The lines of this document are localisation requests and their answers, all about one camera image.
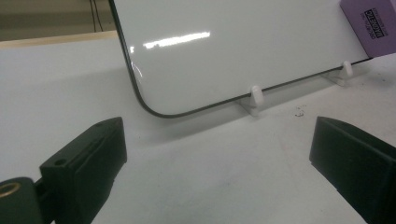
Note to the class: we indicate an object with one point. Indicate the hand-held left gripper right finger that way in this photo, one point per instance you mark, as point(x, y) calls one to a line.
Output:
point(355, 161)

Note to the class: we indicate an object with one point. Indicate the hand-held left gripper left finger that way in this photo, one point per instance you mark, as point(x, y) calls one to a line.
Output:
point(84, 168)

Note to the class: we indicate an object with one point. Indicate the purple whiteboard eraser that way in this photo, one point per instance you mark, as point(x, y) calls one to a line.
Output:
point(370, 25)

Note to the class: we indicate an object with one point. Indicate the white whiteboard with black rim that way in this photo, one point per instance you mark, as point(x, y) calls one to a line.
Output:
point(233, 62)

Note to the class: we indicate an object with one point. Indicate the white whiteboard stand foot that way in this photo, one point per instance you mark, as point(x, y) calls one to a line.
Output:
point(346, 70)
point(256, 98)

